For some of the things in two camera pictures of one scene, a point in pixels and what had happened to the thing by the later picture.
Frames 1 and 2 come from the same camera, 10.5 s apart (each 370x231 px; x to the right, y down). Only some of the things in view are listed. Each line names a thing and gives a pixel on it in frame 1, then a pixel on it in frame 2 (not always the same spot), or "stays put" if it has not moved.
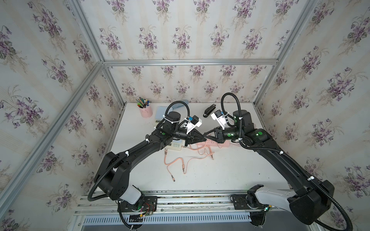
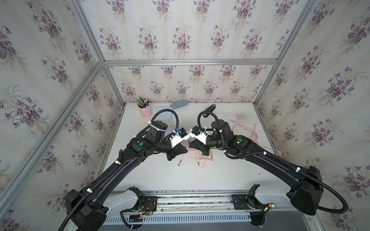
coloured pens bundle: (142, 103) stays put
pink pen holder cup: (146, 112) stays put
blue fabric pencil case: (179, 105) stays put
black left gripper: (191, 136) -> (176, 151)
